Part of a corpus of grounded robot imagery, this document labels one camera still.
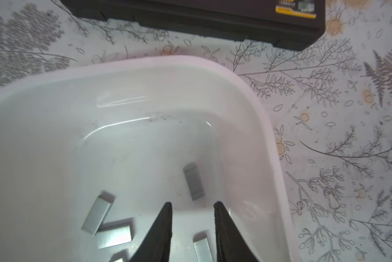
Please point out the staple strip bottom centre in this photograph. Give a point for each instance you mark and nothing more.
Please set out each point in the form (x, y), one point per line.
(202, 250)

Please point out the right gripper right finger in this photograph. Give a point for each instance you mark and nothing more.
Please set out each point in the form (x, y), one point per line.
(230, 244)

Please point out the white plastic tray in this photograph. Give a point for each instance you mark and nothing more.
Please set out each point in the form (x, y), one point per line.
(126, 130)

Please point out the staple strip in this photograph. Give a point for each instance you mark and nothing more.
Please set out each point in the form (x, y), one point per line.
(114, 236)
(194, 181)
(202, 250)
(97, 215)

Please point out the black staple box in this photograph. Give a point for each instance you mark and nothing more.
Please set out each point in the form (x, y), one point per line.
(293, 25)

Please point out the staple strip lower left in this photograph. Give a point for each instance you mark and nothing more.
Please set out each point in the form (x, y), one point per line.
(114, 236)

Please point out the staple strip upper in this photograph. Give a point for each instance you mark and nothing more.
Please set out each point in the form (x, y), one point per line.
(194, 181)

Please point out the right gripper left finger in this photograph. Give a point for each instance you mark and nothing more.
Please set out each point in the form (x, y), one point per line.
(155, 247)

